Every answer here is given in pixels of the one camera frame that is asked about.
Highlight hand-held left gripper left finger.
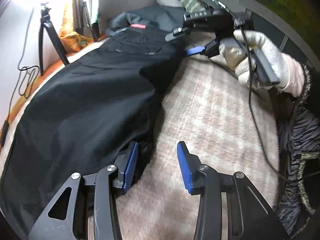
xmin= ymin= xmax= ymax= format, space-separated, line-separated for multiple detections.
xmin=27 ymin=141 xmax=139 ymax=240

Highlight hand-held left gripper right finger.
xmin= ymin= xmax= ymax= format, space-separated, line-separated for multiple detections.
xmin=177 ymin=141 xmax=290 ymax=240

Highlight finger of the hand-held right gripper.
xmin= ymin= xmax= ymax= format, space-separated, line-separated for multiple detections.
xmin=165 ymin=26 xmax=194 ymax=42
xmin=185 ymin=37 xmax=220 ymax=58

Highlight black pants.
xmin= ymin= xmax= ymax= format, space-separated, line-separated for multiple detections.
xmin=0 ymin=5 xmax=198 ymax=239

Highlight zebra striped sleeve forearm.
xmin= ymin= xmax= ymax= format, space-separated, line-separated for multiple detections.
xmin=274 ymin=64 xmax=320 ymax=238

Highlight person's right hand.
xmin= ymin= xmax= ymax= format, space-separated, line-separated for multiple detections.
xmin=219 ymin=30 xmax=305 ymax=97

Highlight beige plaid blanket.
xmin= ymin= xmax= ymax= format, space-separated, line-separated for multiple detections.
xmin=0 ymin=31 xmax=280 ymax=240

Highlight orange patterned cloth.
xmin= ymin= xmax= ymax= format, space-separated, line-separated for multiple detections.
xmin=59 ymin=1 xmax=93 ymax=53

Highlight black tripod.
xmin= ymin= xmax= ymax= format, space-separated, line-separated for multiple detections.
xmin=38 ymin=2 xmax=70 ymax=76

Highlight wall painting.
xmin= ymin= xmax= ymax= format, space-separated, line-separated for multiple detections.
xmin=239 ymin=0 xmax=320 ymax=53

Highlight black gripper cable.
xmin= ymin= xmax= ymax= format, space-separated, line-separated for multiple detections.
xmin=209 ymin=21 xmax=287 ymax=180

